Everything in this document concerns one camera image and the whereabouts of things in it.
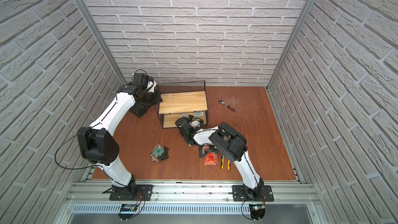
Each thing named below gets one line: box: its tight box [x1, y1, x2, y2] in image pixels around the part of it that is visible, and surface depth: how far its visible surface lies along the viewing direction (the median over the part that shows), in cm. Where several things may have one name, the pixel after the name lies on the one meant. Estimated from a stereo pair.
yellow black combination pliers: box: [220, 154, 231, 171], surface depth 84 cm
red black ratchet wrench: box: [217, 97, 236, 112], surface depth 109 cm
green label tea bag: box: [149, 144, 165, 158], surface depth 89 cm
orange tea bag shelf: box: [151, 146, 169, 164], surface depth 87 cm
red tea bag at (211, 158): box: [203, 152, 219, 166], surface depth 85 cm
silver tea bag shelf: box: [193, 111, 205, 118], surface depth 102 cm
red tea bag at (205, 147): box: [202, 144, 210, 154], surface depth 90 cm
